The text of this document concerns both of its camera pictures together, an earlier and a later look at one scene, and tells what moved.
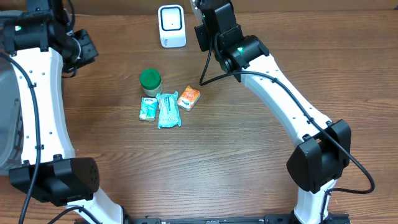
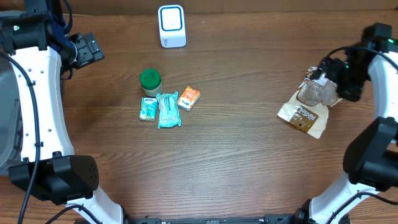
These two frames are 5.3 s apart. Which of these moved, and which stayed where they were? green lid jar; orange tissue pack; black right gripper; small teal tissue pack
Moved: black right gripper
Stayed: green lid jar; small teal tissue pack; orange tissue pack
